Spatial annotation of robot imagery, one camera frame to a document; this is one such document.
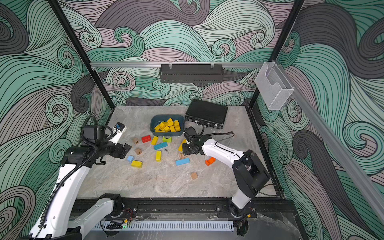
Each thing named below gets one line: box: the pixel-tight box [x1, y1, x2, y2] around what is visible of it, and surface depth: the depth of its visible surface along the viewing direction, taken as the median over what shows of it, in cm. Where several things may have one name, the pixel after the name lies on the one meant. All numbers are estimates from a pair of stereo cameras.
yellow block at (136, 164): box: [131, 160, 143, 168], surface depth 89 cm
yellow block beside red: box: [151, 136, 159, 146], surface depth 100 cm
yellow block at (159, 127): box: [154, 121, 164, 132], surface depth 107 cm
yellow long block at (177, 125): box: [173, 119, 181, 132], surface depth 106 cm
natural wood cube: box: [191, 172, 198, 180], surface depth 86 cm
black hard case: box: [184, 99, 228, 129], surface depth 114 cm
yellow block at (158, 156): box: [155, 151, 162, 162], surface depth 92 cm
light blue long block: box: [175, 157, 191, 166], surface depth 92 cm
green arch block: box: [162, 136, 173, 143], surface depth 100 cm
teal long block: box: [153, 141, 168, 151], surface depth 100 cm
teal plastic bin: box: [150, 114, 185, 137], surface depth 106 cm
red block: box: [142, 135, 152, 143], surface depth 102 cm
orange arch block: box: [204, 157, 217, 167], surface depth 91 cm
